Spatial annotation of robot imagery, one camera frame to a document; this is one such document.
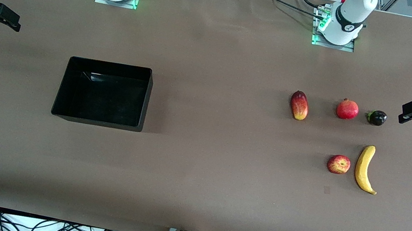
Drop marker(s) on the black plastic box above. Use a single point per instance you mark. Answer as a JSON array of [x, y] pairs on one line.
[[104, 93]]

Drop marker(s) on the yellow banana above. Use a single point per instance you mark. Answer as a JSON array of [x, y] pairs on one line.
[[362, 168]]

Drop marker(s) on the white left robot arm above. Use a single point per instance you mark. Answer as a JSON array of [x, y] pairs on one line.
[[348, 18]]

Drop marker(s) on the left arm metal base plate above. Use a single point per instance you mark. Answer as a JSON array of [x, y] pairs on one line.
[[349, 47]]

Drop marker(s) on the red pomegranate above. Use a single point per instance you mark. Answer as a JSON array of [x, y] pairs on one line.
[[347, 110]]

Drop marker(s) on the small dark purple eggplant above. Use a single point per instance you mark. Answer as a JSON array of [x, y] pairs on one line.
[[377, 118]]

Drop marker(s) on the red yellow mango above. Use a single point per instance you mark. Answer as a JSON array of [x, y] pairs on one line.
[[299, 105]]

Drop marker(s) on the red yellow apple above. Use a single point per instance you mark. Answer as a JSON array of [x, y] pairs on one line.
[[338, 164]]

